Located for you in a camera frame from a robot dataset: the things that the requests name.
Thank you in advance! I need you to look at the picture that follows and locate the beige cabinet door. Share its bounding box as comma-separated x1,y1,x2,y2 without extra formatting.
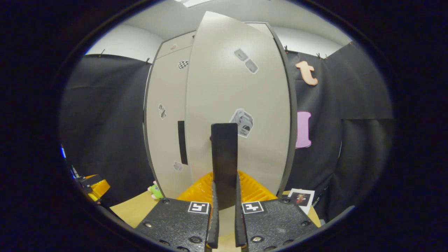
145,45,194,199
185,10,292,210

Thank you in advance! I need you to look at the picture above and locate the green and pink plush toy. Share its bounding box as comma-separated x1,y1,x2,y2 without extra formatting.
147,181,165,200

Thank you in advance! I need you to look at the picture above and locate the white book with portrait cover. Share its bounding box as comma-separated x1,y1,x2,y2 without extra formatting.
287,188,315,215

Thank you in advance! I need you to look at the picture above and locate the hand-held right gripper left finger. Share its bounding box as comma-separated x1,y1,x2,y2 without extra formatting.
134,171,220,252

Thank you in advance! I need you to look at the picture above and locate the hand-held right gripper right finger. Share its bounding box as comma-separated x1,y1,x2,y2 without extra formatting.
234,171,321,252

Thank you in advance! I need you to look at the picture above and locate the ceiling light panel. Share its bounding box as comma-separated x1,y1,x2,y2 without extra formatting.
174,0,216,8

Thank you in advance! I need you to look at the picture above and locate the black backdrop cloth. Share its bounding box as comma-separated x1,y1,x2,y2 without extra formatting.
59,42,395,223

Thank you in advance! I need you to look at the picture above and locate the double-door shoe cabinet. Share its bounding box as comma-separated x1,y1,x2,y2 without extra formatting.
143,22,299,200

